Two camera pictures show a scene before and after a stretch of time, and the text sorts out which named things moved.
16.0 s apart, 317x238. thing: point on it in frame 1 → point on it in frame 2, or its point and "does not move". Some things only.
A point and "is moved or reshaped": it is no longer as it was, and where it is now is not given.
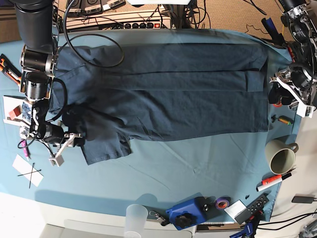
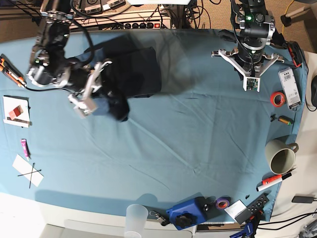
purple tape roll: (222, 203) does not move
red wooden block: (15, 113) does not move
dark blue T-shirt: (109, 94) is moved or reshaped
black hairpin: (39, 170) does not move
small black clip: (273, 118) does not move
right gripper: (300, 85) → (250, 58)
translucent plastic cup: (136, 217) does not move
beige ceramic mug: (280, 155) does not move
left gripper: (74, 120) → (115, 83)
